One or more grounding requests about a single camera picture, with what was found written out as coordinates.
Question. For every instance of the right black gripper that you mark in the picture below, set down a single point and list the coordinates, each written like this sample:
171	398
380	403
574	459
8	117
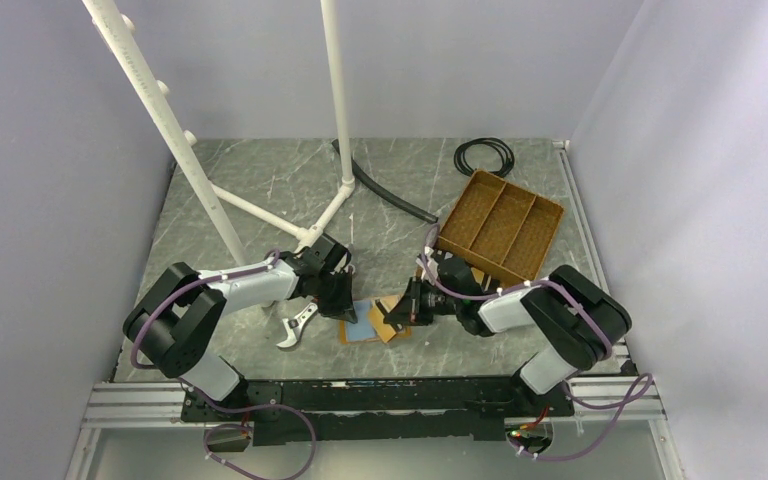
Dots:
409	310

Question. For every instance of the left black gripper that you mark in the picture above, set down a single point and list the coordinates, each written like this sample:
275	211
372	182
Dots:
342	308

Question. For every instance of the brown woven divided tray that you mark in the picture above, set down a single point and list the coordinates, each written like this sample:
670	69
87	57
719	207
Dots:
501	229

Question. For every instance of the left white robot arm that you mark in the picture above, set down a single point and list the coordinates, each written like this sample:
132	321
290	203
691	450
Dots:
172	325

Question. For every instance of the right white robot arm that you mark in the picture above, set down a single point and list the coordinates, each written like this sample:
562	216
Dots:
579	320

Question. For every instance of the red handled adjustable wrench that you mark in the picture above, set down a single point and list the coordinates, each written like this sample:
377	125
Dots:
294	326

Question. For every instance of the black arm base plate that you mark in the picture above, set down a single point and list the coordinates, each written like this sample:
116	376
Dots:
478	407

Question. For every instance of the aluminium extrusion rail frame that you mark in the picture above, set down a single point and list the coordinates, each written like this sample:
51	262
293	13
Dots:
615	398

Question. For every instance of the white PVC pipe frame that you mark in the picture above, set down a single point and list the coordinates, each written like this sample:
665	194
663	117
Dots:
116	31

